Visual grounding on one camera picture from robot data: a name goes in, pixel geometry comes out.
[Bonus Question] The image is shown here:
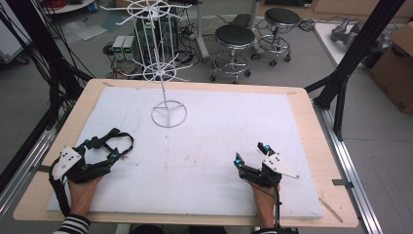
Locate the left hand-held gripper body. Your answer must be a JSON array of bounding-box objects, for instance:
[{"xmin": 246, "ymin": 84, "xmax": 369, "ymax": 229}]
[{"xmin": 51, "ymin": 145, "xmax": 113, "ymax": 183}]

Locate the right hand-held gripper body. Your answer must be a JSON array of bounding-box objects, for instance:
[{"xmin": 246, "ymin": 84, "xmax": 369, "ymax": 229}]
[{"xmin": 241, "ymin": 152, "xmax": 300, "ymax": 189}]

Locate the black strap loop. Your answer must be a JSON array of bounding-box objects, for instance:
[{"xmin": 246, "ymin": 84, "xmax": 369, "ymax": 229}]
[{"xmin": 92, "ymin": 127, "xmax": 134, "ymax": 158}]

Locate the person's left hand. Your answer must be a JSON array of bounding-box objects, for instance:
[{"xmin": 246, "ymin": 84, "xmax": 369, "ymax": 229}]
[{"xmin": 67, "ymin": 175, "xmax": 103, "ymax": 213}]

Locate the person's right hand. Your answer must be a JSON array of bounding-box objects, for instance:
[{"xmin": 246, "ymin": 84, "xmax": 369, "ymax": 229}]
[{"xmin": 250, "ymin": 183, "xmax": 282, "ymax": 219}]

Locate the white foam mat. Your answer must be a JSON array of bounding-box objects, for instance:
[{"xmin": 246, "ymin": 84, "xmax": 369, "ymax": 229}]
[{"xmin": 46, "ymin": 85, "xmax": 324, "ymax": 219}]

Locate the thin wooden stick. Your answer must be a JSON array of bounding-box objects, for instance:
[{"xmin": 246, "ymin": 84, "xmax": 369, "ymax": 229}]
[{"xmin": 318, "ymin": 197, "xmax": 345, "ymax": 224}]

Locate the grey bench power supply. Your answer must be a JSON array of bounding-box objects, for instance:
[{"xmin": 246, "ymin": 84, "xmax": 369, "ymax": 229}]
[
  {"xmin": 111, "ymin": 34, "xmax": 127, "ymax": 61},
  {"xmin": 122, "ymin": 34, "xmax": 136, "ymax": 61}
]

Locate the black round stool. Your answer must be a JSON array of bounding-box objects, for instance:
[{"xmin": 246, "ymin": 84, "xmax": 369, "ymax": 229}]
[
  {"xmin": 250, "ymin": 7, "xmax": 302, "ymax": 68},
  {"xmin": 209, "ymin": 23, "xmax": 256, "ymax": 85}
]

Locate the black computer tower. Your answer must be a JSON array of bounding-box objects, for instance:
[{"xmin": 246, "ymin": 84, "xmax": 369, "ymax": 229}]
[{"xmin": 133, "ymin": 15, "xmax": 180, "ymax": 63}]

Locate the round white table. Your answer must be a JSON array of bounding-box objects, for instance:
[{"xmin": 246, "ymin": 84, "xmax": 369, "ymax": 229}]
[{"xmin": 41, "ymin": 0, "xmax": 97, "ymax": 16}]

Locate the brown cardboard box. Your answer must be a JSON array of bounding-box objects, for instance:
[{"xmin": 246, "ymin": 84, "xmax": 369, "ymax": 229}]
[{"xmin": 367, "ymin": 21, "xmax": 413, "ymax": 115}]

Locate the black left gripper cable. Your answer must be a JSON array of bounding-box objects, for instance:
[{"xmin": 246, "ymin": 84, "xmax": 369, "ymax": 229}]
[{"xmin": 48, "ymin": 158, "xmax": 72, "ymax": 218}]

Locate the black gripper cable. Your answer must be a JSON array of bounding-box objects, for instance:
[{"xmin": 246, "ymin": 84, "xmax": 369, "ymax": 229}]
[
  {"xmin": 273, "ymin": 185, "xmax": 282, "ymax": 234},
  {"xmin": 48, "ymin": 158, "xmax": 72, "ymax": 218}
]

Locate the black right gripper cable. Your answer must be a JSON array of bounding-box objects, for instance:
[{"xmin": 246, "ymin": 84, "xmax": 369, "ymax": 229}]
[{"xmin": 273, "ymin": 185, "xmax": 282, "ymax": 234}]

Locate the aluminium rail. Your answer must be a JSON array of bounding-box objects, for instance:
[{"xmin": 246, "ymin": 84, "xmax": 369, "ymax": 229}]
[
  {"xmin": 312, "ymin": 100, "xmax": 386, "ymax": 234},
  {"xmin": 0, "ymin": 108, "xmax": 71, "ymax": 219}
]

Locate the white wire display rack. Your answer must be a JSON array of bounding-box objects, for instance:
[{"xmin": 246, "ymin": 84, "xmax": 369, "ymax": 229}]
[{"xmin": 99, "ymin": 0, "xmax": 193, "ymax": 129}]

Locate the black metal frame stand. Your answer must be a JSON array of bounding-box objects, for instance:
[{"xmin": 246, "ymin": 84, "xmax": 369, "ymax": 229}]
[
  {"xmin": 0, "ymin": 0, "xmax": 95, "ymax": 196},
  {"xmin": 304, "ymin": 0, "xmax": 407, "ymax": 142}
]

